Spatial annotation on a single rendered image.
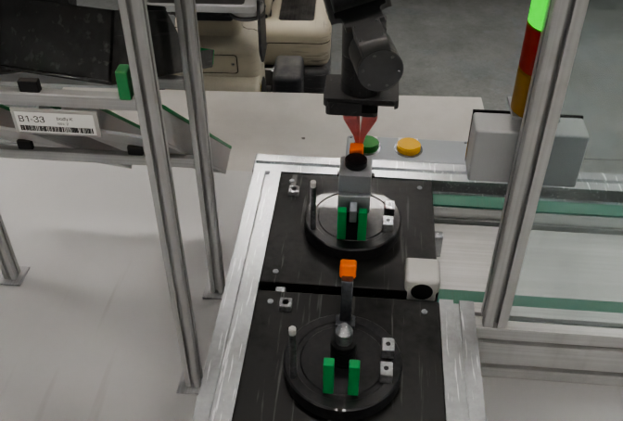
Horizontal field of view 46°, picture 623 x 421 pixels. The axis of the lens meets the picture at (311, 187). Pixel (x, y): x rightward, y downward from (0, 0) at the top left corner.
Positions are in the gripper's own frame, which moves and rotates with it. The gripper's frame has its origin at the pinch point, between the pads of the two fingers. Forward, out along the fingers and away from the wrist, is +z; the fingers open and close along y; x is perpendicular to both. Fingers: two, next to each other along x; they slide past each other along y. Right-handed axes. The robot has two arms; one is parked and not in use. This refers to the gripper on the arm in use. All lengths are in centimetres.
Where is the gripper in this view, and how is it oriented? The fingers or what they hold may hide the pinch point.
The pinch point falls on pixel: (359, 141)
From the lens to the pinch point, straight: 107.5
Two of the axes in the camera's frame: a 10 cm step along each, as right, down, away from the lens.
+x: 0.9, -6.3, 7.7
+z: 0.1, 7.8, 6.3
